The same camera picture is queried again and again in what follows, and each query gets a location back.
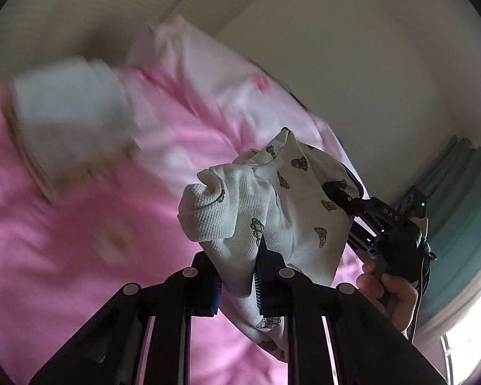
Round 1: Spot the pink floral duvet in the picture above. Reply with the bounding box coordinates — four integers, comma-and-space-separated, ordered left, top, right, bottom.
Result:
0, 68, 365, 385

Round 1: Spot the window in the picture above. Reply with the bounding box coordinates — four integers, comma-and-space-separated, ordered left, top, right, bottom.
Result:
441, 315, 481, 373

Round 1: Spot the white printed polo shirt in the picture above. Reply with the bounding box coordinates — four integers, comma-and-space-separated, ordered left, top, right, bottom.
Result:
177, 127, 365, 364

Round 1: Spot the person's right hand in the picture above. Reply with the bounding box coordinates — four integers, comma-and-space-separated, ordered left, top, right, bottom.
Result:
357, 259, 419, 333

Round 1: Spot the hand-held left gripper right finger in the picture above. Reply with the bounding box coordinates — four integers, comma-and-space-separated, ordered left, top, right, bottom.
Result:
253, 235, 450, 385

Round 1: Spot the green curtain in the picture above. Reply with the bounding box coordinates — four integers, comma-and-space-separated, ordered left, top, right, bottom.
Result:
389, 134, 481, 323

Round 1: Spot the white wardrobe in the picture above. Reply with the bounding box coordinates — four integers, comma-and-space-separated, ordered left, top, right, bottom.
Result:
0, 0, 299, 89

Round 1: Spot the black cable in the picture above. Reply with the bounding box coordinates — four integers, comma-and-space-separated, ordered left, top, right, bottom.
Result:
409, 244, 437, 343

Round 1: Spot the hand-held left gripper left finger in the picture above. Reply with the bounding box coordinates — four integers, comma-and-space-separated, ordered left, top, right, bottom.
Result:
28, 251, 225, 385

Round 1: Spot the stack of folded clothes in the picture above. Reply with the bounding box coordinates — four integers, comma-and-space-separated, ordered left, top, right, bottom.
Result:
13, 58, 141, 177

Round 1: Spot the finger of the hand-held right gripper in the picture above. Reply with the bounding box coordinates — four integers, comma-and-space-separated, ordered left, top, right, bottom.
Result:
322, 180, 365, 219

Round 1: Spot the cream folded garment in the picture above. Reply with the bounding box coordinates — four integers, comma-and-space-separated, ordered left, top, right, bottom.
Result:
8, 100, 143, 203

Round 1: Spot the pink and white pillow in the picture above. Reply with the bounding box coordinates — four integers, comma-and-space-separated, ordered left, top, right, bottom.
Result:
126, 14, 325, 193

